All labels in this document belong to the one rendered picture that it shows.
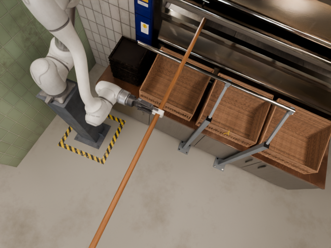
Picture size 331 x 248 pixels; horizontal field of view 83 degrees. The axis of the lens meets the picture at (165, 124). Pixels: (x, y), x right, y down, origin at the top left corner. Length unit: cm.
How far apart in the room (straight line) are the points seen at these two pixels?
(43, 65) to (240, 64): 147
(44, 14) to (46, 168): 189
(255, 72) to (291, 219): 180
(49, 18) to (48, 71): 50
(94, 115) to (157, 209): 145
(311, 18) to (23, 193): 285
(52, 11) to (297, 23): 132
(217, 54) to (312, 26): 65
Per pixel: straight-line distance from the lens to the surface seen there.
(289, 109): 157
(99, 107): 111
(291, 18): 152
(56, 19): 91
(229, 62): 181
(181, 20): 170
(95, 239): 108
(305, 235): 295
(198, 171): 236
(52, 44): 142
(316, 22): 156
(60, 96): 151
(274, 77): 187
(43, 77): 135
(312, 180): 230
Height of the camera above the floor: 225
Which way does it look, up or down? 68 degrees down
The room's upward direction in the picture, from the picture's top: 17 degrees clockwise
